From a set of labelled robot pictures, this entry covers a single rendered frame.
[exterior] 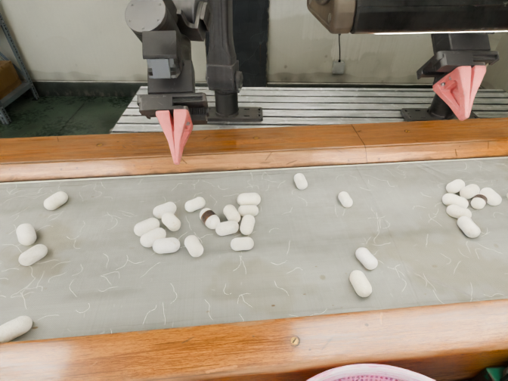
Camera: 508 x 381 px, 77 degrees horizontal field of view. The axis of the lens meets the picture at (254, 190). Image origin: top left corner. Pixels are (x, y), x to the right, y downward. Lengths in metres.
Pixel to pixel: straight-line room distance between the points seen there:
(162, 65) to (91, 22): 2.27
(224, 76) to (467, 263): 0.63
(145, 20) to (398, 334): 0.49
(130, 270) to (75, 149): 0.30
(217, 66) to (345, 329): 0.64
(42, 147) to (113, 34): 2.01
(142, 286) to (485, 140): 0.68
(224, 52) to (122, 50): 1.92
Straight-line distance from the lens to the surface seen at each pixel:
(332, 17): 0.24
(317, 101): 1.03
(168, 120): 0.49
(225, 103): 0.88
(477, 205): 0.62
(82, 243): 0.53
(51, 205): 0.59
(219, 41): 0.82
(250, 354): 0.36
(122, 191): 0.59
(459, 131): 0.79
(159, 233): 0.47
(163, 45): 0.46
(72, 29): 2.78
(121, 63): 2.73
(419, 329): 0.41
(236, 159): 0.60
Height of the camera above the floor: 1.10
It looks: 41 degrees down
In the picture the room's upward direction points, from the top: 1 degrees clockwise
